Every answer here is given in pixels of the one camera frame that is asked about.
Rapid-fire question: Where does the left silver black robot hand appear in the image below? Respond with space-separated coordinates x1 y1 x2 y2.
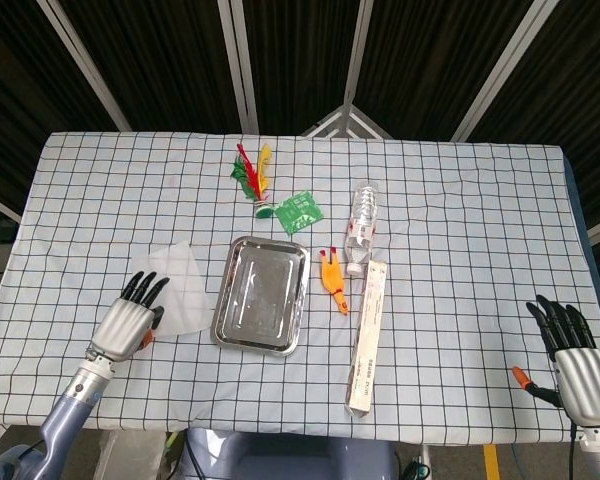
90 271 171 362

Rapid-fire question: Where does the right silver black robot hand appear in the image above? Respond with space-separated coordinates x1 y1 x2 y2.
510 294 600 427

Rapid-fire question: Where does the translucent white plastic sheet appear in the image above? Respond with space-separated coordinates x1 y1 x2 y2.
132 240 212 341

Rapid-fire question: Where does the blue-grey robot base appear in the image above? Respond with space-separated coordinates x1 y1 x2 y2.
182 428 399 480

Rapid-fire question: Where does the silver metal tray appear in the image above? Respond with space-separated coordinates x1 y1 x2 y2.
210 235 310 357

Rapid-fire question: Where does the blue checkered tablecloth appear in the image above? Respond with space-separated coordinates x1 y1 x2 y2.
0 131 600 446

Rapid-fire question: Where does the red yellow green feather shuttlecock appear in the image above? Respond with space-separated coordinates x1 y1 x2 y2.
230 143 274 220

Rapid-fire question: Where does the green foil packet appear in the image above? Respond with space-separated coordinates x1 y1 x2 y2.
273 190 325 235

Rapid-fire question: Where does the yellow rubber chicken toy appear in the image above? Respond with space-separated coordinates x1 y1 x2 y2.
318 246 352 317

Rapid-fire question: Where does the long white cardboard box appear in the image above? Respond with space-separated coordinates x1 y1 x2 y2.
347 258 389 419

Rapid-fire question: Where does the clear plastic water bottle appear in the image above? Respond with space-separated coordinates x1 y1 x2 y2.
343 182 381 276

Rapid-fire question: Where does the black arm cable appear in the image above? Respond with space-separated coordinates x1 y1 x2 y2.
566 422 577 480

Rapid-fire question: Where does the white partition frame post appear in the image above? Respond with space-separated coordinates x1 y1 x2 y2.
217 0 260 135
342 0 375 106
452 0 564 142
37 0 131 132

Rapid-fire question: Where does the white triangular frame foot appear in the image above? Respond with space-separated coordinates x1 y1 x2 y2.
299 103 394 141

